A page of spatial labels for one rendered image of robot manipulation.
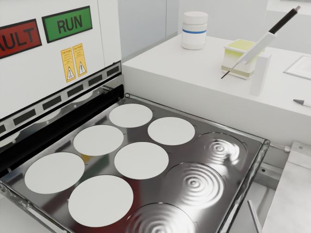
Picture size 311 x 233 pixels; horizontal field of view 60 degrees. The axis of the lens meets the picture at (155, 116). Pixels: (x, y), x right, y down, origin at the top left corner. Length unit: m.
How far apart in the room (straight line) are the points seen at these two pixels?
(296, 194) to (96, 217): 0.33
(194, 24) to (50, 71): 0.42
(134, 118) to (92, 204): 0.24
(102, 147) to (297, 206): 0.35
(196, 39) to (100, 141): 0.43
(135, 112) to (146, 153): 0.15
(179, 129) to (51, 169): 0.26
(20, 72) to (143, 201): 0.31
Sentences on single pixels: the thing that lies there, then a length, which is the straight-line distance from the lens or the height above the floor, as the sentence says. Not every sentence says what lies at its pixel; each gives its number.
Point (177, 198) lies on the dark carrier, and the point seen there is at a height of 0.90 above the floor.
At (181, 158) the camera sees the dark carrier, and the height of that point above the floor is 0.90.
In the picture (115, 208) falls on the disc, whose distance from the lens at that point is 0.43.
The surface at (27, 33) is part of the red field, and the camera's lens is 0.53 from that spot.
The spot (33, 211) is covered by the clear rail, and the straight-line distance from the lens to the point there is 0.46.
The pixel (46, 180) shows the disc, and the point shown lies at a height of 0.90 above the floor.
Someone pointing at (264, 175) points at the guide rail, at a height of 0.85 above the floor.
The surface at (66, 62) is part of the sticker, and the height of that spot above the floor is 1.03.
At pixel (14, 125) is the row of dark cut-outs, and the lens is 0.56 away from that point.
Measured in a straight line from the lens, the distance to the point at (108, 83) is 0.68.
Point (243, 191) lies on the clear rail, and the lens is 0.47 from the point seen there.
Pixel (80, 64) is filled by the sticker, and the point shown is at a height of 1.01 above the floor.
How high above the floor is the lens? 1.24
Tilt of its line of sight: 33 degrees down
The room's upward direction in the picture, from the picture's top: straight up
